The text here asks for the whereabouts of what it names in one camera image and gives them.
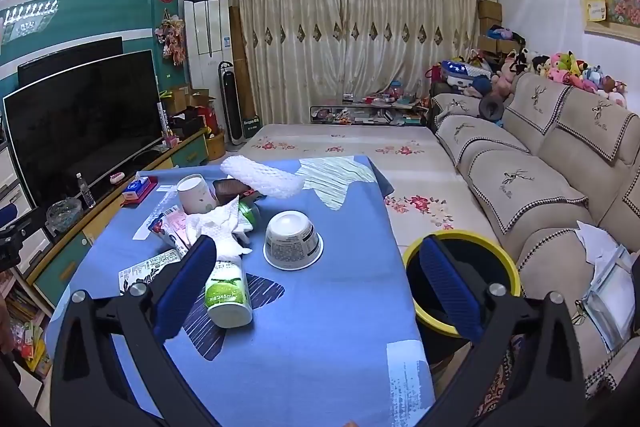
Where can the open cardboard boxes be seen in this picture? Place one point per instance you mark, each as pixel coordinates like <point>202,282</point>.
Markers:
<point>190,99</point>

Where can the clear jar green band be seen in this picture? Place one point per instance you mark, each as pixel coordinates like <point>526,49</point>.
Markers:
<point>248,213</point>

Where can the cluttered glass coffee table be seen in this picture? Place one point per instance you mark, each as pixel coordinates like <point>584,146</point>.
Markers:
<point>350,114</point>

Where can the dark round cushion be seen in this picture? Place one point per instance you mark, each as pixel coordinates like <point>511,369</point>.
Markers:
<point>490,107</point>

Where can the white bottle green label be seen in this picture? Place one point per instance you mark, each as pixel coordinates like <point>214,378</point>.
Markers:
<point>227,297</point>

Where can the white foam net sleeve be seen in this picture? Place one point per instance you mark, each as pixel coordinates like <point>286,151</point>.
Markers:
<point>260,177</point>

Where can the printed paper wrapper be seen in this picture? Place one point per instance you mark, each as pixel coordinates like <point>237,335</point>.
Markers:
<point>145,272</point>

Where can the white long box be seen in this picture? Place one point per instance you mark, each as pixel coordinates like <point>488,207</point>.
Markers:
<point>162,119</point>

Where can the large curved television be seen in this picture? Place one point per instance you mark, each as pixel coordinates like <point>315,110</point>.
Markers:
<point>85,127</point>

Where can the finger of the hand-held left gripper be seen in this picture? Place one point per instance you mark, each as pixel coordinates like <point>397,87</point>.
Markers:
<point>10,247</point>

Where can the green carton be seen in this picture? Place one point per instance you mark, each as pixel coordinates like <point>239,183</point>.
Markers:
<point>250,127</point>

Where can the blue tissue pack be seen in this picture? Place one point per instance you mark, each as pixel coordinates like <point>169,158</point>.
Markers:
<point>136,189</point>

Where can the clear water bottle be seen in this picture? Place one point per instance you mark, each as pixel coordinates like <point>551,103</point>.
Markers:
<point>87,194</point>

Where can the black tower fan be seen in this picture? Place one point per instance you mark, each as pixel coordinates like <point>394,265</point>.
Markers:
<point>230,102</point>

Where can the stack of cardboard boxes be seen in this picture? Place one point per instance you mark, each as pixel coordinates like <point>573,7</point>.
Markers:
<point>490,12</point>

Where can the flat black television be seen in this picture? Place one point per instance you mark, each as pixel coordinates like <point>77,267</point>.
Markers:
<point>70,54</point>

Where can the cream patterned curtain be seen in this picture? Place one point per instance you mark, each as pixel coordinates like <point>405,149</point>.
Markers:
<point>285,37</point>
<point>410,27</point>

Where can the black eyeglasses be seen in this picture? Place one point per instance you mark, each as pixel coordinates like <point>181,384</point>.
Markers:
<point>580,309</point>

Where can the tissue pack on red tray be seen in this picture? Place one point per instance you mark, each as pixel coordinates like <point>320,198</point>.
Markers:
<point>151,188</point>

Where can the white standing air conditioner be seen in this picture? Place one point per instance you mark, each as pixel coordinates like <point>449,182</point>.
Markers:
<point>207,37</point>

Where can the red container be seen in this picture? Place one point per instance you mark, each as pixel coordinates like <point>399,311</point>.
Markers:
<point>207,119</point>

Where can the floral bed mat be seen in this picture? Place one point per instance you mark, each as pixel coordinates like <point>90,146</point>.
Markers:
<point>350,142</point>

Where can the yellow green tv cabinet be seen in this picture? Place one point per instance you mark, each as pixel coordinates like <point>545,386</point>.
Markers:
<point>65,257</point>

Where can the red snack wrapper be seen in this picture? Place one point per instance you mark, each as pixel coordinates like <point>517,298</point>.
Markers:
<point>254,193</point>

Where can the yellow wooden bucket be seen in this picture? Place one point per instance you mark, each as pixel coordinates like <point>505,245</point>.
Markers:
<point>216,149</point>

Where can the patterned rug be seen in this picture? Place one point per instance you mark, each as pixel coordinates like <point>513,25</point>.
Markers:
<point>492,387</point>

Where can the pink milk carton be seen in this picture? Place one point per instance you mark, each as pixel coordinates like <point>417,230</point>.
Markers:
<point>176,229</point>

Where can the pile of plush toys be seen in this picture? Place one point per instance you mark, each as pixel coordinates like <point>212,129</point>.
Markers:
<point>565,69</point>

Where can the brown plastic tray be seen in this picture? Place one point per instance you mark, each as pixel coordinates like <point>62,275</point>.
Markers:
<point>227,189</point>

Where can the colourful book pile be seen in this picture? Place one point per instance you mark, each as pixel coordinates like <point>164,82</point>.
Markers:
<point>30,337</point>

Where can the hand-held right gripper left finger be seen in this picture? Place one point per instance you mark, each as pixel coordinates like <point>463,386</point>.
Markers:
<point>185,287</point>

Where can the white paper bowl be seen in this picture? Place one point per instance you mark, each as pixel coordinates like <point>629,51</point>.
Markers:
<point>292,242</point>

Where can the white tissue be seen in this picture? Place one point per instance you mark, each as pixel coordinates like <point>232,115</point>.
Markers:
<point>215,227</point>

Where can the brown tall panel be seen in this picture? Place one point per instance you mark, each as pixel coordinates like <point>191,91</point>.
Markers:
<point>239,57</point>

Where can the white paper sheets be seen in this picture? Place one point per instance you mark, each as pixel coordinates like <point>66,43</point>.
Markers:
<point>597,247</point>

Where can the small pink object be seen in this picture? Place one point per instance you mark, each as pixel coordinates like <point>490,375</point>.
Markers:
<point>117,178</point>

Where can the white plastic wrapper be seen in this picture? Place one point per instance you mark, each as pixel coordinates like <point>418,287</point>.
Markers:
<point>150,222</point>

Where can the white paper cup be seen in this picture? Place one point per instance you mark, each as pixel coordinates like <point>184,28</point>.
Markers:
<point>192,194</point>

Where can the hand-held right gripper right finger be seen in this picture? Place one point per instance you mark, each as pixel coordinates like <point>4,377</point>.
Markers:
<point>445,287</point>

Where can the beige sofa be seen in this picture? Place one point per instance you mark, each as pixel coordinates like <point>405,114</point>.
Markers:
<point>530,187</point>

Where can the glass bowl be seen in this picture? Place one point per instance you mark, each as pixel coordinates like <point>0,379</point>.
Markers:
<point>63,214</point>

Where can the yellow rimmed trash bin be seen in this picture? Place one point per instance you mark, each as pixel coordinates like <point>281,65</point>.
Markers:
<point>485,267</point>

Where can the blue star print tablecloth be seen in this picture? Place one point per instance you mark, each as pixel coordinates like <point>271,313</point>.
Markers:
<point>340,267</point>

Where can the hanging flower decoration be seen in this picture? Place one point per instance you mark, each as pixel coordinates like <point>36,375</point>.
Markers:
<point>172,37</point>

